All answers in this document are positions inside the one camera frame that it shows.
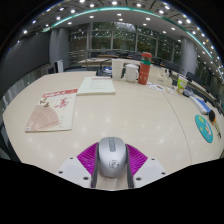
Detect white booklet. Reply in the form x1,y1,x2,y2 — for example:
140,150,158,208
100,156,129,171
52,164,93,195
76,76,117,97

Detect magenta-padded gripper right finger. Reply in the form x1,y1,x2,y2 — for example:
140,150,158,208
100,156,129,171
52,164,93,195
124,143,167,189

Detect tall white cup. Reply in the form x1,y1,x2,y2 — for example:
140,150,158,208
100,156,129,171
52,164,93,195
111,59,125,81

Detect ceiling lights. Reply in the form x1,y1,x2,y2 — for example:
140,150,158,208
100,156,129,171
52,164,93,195
21,0,223,64

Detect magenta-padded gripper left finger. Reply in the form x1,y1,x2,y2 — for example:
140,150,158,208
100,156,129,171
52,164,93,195
55,142,101,189

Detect silver computer mouse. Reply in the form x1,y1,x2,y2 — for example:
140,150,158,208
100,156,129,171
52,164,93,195
96,136,129,179

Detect orange-red drink bottle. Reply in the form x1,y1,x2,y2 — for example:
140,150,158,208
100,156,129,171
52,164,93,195
138,51,153,86

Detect colourful leaflet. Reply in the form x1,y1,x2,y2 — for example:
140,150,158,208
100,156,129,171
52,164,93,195
146,82,176,96

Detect white mug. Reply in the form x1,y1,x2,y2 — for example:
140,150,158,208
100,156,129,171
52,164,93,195
123,63,140,84

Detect round teal mouse pad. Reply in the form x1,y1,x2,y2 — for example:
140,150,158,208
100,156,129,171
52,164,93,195
194,114,214,144

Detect dark office chairs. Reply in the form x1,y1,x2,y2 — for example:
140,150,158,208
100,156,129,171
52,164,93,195
156,58,222,99

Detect paper cup with green print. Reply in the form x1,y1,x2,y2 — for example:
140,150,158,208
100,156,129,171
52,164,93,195
175,75,189,95

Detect magazine with red print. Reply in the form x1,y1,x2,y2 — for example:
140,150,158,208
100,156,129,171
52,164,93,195
24,88,79,133

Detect pale cardboard box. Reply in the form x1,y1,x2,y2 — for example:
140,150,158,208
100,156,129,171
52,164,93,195
151,66,173,88

